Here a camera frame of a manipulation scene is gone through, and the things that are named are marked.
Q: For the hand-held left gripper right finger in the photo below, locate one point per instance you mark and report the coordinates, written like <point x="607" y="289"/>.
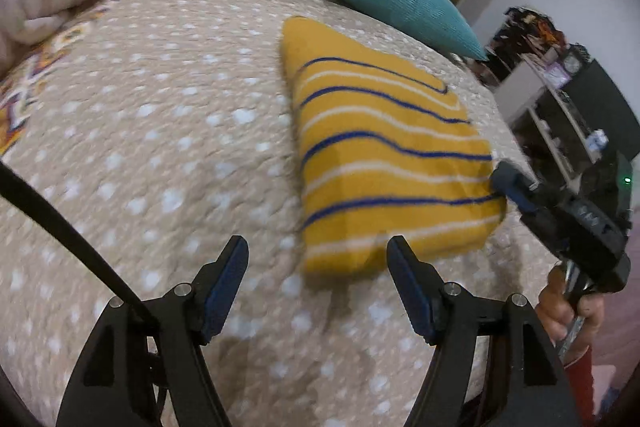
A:
<point x="412" y="287"/>

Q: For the yellow striped sweater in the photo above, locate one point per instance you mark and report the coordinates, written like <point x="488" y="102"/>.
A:
<point x="380" y="157"/>

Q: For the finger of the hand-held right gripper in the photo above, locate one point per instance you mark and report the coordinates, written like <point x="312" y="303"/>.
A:
<point x="515" y="184"/>

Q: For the cluttered shelf unit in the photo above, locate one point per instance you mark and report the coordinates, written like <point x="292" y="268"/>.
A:
<point x="560" y="107"/>

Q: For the zigzag patterned blanket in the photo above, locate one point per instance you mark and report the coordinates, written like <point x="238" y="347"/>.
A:
<point x="20" y="102"/>

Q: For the person's right forearm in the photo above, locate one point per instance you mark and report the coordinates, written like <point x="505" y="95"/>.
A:
<point x="582" y="382"/>

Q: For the person's right hand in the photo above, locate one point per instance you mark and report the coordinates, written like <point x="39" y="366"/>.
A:
<point x="555" y="312"/>

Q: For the beige dotted bedspread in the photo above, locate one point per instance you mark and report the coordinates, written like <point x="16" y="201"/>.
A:
<point x="150" y="157"/>

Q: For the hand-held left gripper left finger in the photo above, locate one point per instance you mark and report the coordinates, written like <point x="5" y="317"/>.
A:
<point x="225" y="287"/>

